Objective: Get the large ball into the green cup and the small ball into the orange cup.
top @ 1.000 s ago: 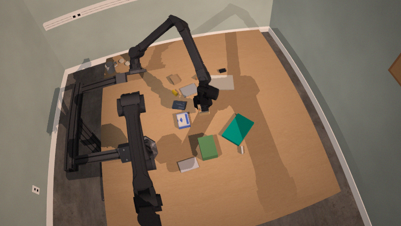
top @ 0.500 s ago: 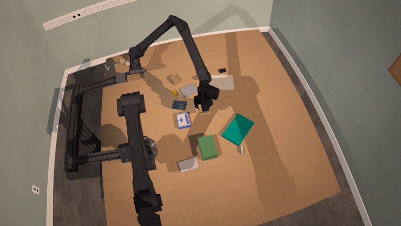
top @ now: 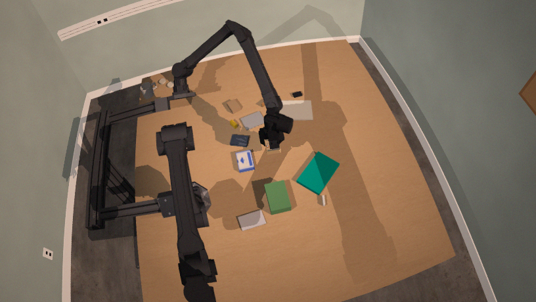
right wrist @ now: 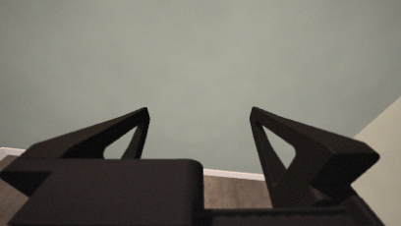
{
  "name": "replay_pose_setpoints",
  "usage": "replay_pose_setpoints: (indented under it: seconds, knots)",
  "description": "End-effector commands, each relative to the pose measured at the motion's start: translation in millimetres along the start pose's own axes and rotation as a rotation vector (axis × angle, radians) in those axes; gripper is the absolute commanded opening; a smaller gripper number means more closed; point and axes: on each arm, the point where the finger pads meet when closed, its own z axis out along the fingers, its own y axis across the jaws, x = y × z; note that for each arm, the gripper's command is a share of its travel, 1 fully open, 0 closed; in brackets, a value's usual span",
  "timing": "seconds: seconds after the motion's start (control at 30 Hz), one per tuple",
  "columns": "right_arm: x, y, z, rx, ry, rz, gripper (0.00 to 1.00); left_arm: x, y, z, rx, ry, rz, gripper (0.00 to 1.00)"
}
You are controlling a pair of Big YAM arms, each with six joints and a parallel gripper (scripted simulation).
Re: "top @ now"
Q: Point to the teal flat rectangular block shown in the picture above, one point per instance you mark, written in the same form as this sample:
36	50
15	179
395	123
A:
318	172

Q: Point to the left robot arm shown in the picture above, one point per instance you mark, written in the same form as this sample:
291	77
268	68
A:
272	119

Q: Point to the green rectangular block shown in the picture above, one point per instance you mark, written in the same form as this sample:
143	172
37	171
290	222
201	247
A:
277	197

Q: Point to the blue and white cardboard box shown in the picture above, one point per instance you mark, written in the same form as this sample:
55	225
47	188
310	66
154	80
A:
245	161

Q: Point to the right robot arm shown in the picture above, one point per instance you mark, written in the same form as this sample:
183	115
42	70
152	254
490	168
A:
190	215

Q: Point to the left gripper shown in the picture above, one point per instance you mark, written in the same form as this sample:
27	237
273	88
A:
262	136

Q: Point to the dark grey mug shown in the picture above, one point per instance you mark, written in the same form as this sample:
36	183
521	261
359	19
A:
149	93

